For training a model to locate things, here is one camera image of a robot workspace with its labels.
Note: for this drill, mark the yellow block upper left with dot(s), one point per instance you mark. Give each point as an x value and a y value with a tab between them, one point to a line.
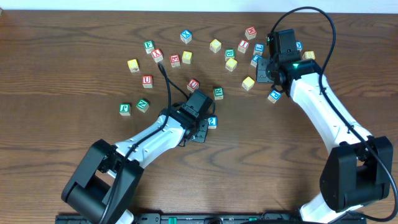
187	57

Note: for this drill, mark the yellow block upper centre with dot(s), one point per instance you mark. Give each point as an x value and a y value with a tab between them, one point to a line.
215	45

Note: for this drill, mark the red M block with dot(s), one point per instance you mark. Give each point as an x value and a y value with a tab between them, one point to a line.
250	33

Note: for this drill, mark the yellow block far right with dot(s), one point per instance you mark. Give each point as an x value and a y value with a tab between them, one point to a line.
308	55

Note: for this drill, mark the green J block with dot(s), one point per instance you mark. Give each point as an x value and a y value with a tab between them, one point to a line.
125	109

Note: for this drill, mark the blue P block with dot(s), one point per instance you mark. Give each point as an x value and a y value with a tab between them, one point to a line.
274	96

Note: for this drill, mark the red X block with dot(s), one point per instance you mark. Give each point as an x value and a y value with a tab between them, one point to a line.
157	55

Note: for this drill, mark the green B block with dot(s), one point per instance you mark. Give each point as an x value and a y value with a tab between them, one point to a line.
229	53

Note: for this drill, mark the blue D block upper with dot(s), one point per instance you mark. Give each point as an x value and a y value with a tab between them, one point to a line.
299	45

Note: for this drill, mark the green F block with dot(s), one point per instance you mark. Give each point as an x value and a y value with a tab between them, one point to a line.
149	46

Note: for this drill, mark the red u block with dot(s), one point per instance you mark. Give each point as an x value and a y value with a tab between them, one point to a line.
193	85
147	81

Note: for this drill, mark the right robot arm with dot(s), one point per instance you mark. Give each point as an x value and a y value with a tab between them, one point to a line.
358	169

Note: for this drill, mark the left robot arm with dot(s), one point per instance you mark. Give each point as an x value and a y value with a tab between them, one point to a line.
105	180

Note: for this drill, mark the green R block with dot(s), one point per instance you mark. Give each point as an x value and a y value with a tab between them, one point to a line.
218	93

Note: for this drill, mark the blue T block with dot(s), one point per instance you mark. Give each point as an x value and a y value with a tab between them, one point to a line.
255	59

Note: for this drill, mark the green N block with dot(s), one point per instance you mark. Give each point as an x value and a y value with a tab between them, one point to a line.
143	105

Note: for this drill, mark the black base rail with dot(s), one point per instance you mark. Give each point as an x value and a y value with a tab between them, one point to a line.
267	217

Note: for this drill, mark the red U block centre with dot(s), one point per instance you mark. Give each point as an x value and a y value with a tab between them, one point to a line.
193	85

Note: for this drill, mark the blue X block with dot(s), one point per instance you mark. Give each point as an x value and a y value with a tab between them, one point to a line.
186	36

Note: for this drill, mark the red I block upper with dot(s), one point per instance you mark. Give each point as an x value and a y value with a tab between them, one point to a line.
243	46

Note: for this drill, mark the red U block left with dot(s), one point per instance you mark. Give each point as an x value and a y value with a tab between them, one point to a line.
147	81

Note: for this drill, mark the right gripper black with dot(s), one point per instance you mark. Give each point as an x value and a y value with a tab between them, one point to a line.
263	71

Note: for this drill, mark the blue L block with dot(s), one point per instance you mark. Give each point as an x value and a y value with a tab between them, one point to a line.
258	49

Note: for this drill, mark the red block beside yellow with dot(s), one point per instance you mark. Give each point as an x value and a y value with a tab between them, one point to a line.
175	60

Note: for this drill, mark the blue 2 block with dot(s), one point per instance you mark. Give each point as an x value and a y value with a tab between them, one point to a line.
212	122

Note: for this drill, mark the yellow S block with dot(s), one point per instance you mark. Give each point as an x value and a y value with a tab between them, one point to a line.
248	83

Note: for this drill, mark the yellow O block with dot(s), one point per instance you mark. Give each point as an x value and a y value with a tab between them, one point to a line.
231	64

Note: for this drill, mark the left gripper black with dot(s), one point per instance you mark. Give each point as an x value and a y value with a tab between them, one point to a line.
201	132

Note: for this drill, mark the yellow block far left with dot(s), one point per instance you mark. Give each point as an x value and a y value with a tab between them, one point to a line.
133	65

